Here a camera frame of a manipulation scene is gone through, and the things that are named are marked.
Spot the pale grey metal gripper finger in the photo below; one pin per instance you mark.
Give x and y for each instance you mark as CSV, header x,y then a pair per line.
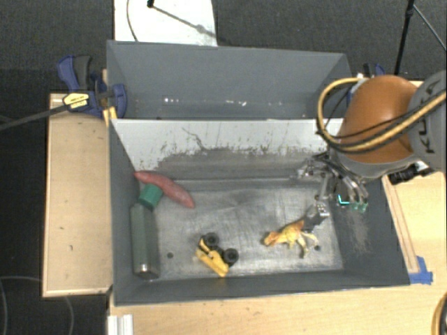
x,y
322,210

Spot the yellow toy dinosaur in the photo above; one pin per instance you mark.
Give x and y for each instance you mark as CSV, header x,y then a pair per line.
x,y
288,236

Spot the yellow toy truck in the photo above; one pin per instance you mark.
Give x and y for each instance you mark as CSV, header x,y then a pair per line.
x,y
213,257

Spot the grey metal bin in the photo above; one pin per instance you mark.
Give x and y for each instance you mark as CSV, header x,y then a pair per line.
x,y
223,82

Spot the red-brown sweet potato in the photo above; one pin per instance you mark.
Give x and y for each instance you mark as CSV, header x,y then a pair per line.
x,y
167,187

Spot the dark green bottle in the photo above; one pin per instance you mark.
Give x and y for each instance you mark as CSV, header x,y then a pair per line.
x,y
143,236

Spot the black cylinder on white bracket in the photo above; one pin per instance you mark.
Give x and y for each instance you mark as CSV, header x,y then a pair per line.
x,y
401,175

